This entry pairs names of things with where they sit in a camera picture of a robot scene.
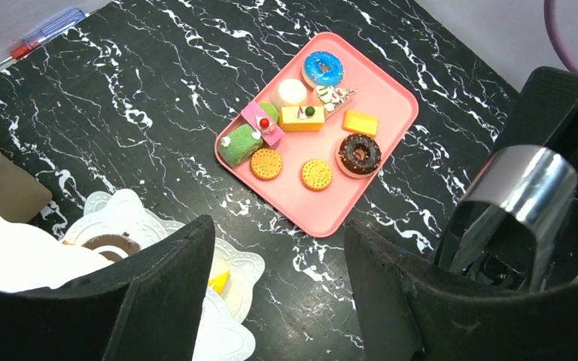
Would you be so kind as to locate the chocolate cake cube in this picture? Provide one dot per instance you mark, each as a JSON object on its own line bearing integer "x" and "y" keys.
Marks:
{"x": 113, "y": 247}

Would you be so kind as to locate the chocolate donut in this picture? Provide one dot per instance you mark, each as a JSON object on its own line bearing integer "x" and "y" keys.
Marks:
{"x": 358, "y": 155}

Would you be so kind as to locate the green round macaron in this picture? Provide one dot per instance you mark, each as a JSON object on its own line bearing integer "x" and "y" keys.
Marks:
{"x": 270, "y": 110}

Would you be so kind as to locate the pink cake slice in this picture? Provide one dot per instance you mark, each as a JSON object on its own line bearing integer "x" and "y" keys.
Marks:
{"x": 271, "y": 132}

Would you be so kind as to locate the pink serving tray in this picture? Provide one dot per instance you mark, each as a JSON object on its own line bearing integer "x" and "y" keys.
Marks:
{"x": 319, "y": 214}

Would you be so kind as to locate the blue donut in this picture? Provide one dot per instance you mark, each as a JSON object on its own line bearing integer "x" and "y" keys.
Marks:
{"x": 322, "y": 68}

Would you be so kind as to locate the white round cake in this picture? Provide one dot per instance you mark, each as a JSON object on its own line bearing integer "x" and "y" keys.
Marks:
{"x": 290, "y": 93}

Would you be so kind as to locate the white three-tier cake stand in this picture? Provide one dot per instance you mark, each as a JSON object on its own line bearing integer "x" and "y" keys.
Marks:
{"x": 31, "y": 258}

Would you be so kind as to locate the tan plastic tool case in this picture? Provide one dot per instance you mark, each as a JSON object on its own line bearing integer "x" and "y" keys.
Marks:
{"x": 22, "y": 197}

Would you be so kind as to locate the orange biscuit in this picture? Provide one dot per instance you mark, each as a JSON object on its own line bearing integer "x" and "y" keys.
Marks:
{"x": 360, "y": 123}

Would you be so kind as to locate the yellow cake slice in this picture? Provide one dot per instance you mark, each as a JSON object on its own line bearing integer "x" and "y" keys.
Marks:
{"x": 219, "y": 282}

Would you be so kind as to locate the yellow cake with cherry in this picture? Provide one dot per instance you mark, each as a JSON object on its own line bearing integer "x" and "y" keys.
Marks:
{"x": 302, "y": 118}

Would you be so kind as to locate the round orange waffle cookie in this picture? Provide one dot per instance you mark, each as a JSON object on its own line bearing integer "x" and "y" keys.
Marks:
{"x": 266, "y": 164}

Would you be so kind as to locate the white triangular cake slice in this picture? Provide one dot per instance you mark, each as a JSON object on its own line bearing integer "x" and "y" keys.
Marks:
{"x": 332, "y": 98}

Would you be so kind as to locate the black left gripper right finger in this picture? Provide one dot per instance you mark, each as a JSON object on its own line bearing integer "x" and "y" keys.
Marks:
{"x": 410, "y": 309}

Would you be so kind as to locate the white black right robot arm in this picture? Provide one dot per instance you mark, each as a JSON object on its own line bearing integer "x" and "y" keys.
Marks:
{"x": 546, "y": 114}

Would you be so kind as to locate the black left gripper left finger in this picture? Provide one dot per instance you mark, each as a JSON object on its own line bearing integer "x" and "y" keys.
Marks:
{"x": 145, "y": 307}

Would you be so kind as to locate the green roll cake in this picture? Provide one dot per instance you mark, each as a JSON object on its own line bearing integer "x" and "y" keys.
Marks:
{"x": 238, "y": 145}

